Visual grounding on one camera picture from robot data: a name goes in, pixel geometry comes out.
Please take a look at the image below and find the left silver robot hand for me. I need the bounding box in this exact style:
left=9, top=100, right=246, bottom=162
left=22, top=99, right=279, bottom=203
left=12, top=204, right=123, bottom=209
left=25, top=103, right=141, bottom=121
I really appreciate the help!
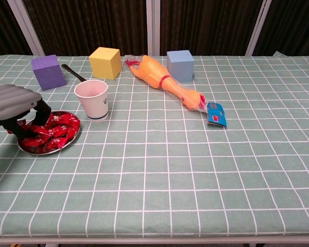
left=0, top=84, right=53, bottom=141

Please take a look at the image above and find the bowl of red candies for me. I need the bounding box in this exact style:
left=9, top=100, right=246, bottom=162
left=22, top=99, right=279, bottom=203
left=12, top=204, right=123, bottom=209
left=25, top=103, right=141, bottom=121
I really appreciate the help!
left=17, top=110, right=82, bottom=156

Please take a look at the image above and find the white paper cup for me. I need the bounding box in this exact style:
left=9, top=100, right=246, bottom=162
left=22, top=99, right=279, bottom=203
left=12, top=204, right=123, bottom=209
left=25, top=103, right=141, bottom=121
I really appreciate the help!
left=74, top=79, right=109, bottom=122

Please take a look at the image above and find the purple foam cube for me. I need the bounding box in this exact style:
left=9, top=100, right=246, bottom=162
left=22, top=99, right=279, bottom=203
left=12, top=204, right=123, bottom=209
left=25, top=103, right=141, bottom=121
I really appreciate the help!
left=30, top=54, right=67, bottom=92

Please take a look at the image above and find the dark brown curtain panel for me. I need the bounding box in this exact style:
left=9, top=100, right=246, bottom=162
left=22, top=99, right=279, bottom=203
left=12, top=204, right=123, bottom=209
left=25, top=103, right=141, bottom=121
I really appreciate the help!
left=0, top=0, right=33, bottom=60
left=159, top=0, right=263, bottom=56
left=252, top=0, right=309, bottom=57
left=23, top=0, right=148, bottom=57

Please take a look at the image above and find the yellow foam cube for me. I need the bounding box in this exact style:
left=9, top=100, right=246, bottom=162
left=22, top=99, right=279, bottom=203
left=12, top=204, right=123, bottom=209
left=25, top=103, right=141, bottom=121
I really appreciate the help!
left=88, top=46, right=123, bottom=80

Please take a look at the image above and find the bagged orange rubber chicken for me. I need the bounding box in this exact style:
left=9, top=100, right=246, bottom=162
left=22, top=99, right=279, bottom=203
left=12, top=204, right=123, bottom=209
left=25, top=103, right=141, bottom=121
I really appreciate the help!
left=124, top=54, right=229, bottom=128

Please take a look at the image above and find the green checked tablecloth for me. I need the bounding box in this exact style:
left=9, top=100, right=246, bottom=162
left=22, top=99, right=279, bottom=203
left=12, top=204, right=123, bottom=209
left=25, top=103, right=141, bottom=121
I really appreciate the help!
left=0, top=52, right=309, bottom=239

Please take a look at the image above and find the light blue foam cube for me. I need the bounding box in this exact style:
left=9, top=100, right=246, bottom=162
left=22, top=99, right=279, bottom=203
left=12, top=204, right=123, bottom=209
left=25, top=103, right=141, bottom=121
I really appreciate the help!
left=166, top=50, right=195, bottom=82

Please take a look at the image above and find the black handled table knife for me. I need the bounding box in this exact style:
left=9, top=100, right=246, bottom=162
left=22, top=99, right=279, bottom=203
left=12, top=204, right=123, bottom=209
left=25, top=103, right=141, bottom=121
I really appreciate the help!
left=61, top=63, right=87, bottom=82

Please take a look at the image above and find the grey metal frame post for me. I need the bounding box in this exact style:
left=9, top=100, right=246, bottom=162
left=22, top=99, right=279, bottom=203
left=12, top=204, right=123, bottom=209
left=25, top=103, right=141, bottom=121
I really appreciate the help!
left=146, top=0, right=161, bottom=56
left=7, top=0, right=46, bottom=57
left=244, top=0, right=273, bottom=56

